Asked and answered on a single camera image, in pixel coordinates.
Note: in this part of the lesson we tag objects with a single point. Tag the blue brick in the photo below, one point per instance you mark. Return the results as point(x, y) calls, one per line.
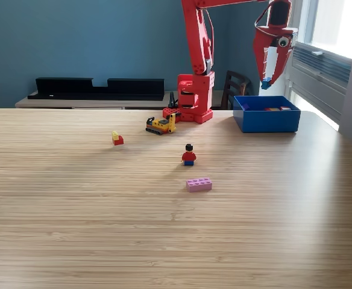
point(265, 85)

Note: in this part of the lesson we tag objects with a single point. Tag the red and white brick stack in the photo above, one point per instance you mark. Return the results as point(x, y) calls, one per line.
point(285, 108)

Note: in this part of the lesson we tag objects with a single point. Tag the tan orange red brick stack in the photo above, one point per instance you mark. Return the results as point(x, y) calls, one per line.
point(272, 109)

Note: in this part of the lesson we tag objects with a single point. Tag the yellow toy digger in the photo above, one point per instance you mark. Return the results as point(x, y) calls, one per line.
point(159, 125)

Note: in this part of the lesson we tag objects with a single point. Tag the blue plastic bin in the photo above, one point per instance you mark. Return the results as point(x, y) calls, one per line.
point(266, 122)

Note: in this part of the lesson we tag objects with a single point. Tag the dark wooden chair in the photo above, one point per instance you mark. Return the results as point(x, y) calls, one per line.
point(234, 87)

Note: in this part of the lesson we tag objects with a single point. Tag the window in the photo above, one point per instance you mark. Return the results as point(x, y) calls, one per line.
point(332, 24)

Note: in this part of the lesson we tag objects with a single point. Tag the toy figure red shirt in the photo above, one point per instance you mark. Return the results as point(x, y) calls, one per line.
point(189, 156)

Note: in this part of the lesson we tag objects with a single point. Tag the small red yellow brick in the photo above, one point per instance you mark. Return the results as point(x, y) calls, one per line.
point(118, 141)

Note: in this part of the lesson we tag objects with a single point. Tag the pale wooden sideboard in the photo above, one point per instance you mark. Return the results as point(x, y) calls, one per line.
point(73, 103)

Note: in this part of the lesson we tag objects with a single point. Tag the grey wall heater unit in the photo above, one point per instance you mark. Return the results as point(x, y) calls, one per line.
point(317, 78)

